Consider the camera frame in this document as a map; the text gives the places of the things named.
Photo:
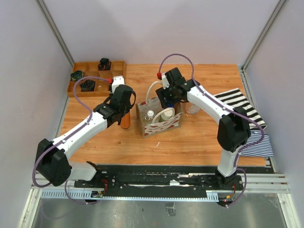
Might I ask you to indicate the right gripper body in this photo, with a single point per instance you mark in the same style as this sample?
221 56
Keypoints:
166 99

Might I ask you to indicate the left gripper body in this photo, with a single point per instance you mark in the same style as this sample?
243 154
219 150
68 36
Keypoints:
121 114

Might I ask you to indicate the wooden compartment tray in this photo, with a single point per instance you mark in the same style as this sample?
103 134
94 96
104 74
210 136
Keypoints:
100 88

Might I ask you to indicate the pink cap bottle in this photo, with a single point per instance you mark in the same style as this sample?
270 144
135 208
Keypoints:
193 109

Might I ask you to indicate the watermelon print canvas bag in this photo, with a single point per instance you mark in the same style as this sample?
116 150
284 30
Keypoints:
156 127

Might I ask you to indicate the black white striped cloth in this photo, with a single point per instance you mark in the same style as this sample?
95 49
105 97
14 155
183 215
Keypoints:
236 98

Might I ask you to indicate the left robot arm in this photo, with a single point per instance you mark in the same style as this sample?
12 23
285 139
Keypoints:
52 157

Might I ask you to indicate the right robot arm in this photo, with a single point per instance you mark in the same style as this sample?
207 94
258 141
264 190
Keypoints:
233 124

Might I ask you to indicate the large cream lid bottle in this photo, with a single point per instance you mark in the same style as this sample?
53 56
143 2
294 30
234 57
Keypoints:
167 114

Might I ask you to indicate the white cap clear bottle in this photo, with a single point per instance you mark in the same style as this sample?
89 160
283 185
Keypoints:
148 118

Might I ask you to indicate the dark rolled sock centre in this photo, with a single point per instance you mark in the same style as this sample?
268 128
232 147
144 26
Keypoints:
88 85

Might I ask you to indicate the dark rolled sock orange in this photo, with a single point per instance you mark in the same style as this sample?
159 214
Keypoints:
104 64

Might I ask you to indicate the dark rolled sock green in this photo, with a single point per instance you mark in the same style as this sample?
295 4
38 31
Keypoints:
76 75

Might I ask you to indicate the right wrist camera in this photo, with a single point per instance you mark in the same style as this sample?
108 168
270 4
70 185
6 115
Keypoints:
165 82

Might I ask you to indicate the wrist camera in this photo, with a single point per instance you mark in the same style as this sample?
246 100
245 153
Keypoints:
165 82
117 80

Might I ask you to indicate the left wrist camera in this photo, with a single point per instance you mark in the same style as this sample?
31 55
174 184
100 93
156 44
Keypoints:
117 80

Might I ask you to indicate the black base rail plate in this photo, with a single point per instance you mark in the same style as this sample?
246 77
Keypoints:
160 181

